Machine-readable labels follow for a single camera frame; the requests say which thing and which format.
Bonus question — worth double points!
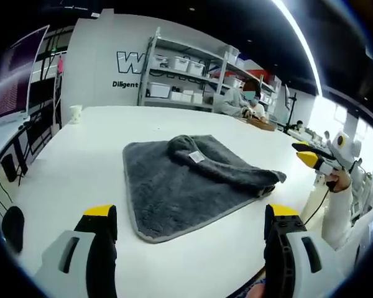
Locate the person's left hand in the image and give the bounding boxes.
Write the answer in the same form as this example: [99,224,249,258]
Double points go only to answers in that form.
[247,278,266,298]

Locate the wooden tray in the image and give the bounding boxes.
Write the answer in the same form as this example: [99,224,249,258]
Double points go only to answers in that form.
[245,117,278,133]

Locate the black round object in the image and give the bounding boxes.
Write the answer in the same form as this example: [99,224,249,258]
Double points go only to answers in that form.
[1,205,26,255]

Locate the grey towel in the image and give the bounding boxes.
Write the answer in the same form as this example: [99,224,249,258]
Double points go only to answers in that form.
[121,133,288,245]

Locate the ceiling light strip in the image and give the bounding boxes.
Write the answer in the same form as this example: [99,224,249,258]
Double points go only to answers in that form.
[271,0,325,97]

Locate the large computer monitor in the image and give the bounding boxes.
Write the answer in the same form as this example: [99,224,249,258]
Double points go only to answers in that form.
[0,24,51,122]

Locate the black box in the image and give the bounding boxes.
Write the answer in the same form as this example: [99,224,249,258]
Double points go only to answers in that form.
[1,153,19,183]

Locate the white computer desk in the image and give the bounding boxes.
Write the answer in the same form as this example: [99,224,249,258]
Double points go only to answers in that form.
[0,114,35,175]

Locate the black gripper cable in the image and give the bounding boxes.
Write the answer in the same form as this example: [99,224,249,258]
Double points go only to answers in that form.
[302,185,331,225]

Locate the rows of white storage boxes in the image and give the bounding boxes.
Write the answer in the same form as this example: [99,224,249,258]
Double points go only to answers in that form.
[147,44,278,106]

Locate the black stand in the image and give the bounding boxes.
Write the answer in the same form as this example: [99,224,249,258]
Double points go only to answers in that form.
[283,84,300,132]

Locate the person's right hand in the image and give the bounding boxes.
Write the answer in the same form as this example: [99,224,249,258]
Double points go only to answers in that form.
[324,170,352,194]

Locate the black metal rack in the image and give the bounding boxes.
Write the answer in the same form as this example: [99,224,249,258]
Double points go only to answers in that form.
[25,109,56,156]

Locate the white paper cup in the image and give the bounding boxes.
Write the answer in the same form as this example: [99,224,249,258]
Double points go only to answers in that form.
[69,105,83,125]

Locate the grey metal shelving unit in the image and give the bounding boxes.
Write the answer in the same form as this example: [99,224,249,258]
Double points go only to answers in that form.
[137,27,283,115]

